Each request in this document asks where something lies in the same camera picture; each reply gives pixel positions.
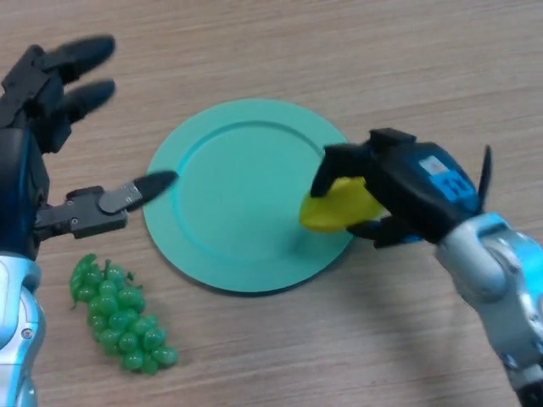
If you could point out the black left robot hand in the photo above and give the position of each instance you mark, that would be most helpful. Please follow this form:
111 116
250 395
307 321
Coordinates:
21 178

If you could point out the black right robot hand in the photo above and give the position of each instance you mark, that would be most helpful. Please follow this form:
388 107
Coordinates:
411 191

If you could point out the yellow starfruit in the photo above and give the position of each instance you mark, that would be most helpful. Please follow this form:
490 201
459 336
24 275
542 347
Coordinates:
339 207

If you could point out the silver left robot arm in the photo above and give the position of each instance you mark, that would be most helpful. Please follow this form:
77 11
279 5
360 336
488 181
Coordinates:
17 339

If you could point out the green round plate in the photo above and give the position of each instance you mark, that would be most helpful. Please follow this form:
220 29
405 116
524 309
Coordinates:
237 203

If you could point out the green plastic grape bunch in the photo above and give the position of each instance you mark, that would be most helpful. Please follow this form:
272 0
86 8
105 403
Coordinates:
123 326

